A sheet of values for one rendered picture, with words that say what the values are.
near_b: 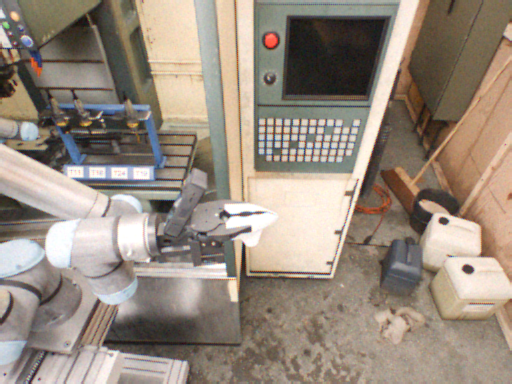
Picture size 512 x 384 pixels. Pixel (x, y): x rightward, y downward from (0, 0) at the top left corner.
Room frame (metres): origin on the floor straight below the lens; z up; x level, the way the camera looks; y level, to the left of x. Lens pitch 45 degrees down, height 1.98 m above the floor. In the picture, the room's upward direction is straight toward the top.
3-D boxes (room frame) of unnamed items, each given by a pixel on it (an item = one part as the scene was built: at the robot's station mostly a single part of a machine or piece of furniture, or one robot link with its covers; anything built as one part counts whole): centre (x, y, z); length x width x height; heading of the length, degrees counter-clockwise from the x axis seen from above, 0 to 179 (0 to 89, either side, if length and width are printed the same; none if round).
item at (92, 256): (0.33, 0.27, 1.56); 0.11 x 0.08 x 0.09; 98
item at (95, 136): (1.54, 0.88, 0.93); 0.26 x 0.05 x 0.06; 93
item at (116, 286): (0.35, 0.27, 1.46); 0.11 x 0.08 x 0.11; 8
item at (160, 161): (1.37, 0.51, 1.05); 0.10 x 0.05 x 0.30; 178
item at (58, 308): (0.43, 0.55, 1.21); 0.15 x 0.15 x 0.10
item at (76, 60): (1.88, 1.09, 1.16); 0.48 x 0.05 x 0.51; 88
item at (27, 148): (1.48, 1.22, 0.97); 0.29 x 0.23 x 0.05; 88
